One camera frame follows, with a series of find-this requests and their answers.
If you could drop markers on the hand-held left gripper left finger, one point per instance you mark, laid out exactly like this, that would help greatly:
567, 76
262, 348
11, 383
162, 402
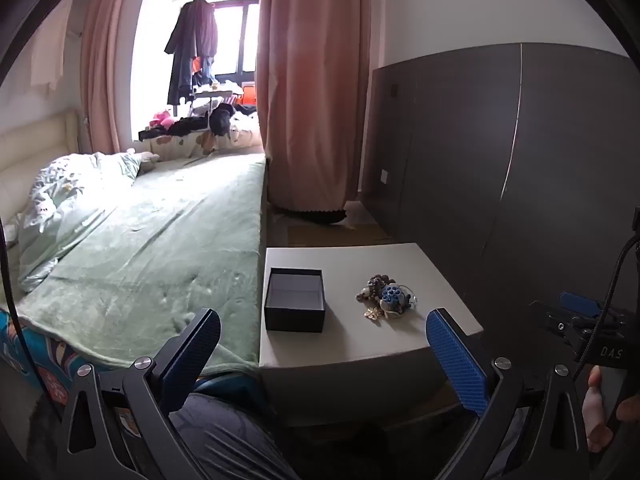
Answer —
195, 355

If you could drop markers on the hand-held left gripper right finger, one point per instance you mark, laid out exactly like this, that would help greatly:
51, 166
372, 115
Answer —
455, 360

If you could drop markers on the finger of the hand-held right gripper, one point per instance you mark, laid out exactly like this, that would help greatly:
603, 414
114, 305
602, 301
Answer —
580, 303
555, 322

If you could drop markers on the silver bangle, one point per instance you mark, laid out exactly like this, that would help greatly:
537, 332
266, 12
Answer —
414, 297

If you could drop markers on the blue beaded flower ornament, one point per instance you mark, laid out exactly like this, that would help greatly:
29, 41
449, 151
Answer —
392, 297

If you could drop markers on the gold butterfly brooch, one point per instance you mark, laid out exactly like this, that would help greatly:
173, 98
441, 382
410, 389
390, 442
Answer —
372, 312

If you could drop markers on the black jewelry box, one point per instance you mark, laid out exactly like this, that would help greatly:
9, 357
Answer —
295, 320

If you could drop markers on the person's right hand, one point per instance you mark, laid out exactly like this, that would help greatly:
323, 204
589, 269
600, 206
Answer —
595, 410

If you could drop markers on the person's leg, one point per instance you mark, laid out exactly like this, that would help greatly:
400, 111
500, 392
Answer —
225, 440

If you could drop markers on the white bedside table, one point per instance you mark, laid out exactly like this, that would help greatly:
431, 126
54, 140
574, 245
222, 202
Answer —
360, 345

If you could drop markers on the green blanket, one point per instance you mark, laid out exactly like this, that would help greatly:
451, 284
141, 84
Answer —
160, 250

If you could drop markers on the grey wardrobe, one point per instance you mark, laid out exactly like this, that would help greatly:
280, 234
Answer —
525, 185

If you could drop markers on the blue printed bed sheet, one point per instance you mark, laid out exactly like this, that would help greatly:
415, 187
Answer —
35, 355

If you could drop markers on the floral quilt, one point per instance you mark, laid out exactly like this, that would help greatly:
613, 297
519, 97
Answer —
70, 195

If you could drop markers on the floral cushion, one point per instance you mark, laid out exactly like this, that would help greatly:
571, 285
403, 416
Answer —
190, 146

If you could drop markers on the pile of dark clothes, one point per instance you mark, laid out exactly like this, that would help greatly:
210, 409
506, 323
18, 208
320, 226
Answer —
200, 122

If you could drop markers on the pink plush toy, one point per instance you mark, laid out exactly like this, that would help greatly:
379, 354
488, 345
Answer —
161, 118

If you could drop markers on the beige bed headboard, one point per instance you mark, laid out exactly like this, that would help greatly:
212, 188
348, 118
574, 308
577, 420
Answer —
25, 155

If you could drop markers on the wide pink curtain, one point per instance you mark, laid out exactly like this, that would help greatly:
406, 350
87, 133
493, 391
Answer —
315, 85

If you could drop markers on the narrow pink curtain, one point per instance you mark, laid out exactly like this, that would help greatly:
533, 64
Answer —
107, 70

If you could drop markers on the hanging dark clothes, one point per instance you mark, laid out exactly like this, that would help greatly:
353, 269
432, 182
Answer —
192, 45

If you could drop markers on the beige hanging cloth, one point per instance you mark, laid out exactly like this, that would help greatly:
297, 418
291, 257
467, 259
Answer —
47, 55

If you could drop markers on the white wall socket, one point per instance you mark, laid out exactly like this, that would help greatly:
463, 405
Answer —
384, 177

